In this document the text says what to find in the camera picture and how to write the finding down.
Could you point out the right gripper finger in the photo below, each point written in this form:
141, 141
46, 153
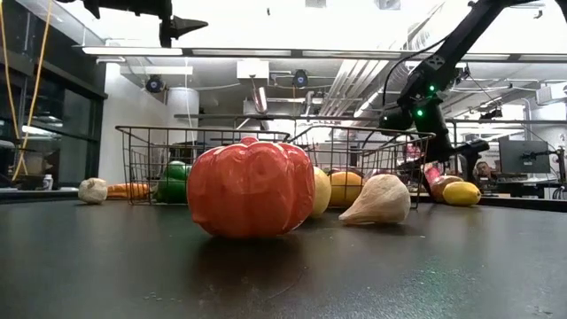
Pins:
471, 148
429, 175

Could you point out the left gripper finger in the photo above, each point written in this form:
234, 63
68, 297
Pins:
177, 26

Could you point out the tan orange sweet potato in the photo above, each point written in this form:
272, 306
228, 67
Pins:
443, 185

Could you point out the yellow lemon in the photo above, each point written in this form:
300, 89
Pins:
462, 194
322, 192

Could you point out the white garlic bulb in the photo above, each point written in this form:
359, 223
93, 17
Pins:
381, 201
93, 191

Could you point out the yellow orange mango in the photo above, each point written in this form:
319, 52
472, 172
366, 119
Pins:
346, 189

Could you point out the green bell pepper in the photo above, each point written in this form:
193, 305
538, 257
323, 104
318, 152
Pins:
173, 184

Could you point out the orange carrot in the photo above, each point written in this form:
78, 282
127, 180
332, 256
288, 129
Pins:
128, 191

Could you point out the orange pumpkin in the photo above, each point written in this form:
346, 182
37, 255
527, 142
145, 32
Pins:
250, 190

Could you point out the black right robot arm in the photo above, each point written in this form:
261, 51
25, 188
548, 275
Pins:
460, 35

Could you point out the person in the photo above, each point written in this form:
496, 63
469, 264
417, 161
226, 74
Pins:
483, 169

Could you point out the ceiling light strip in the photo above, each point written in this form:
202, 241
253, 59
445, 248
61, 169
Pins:
133, 51

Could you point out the grey computer monitor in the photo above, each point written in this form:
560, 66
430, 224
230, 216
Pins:
524, 157

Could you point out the white round pillar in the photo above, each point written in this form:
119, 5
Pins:
182, 111

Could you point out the black horizontal rack bar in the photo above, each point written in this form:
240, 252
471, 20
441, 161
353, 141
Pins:
221, 117

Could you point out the small white bottle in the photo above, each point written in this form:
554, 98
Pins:
48, 182

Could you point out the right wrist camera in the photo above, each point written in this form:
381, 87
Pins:
392, 120

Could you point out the round black ceiling camera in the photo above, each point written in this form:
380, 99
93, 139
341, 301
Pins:
300, 79
154, 84

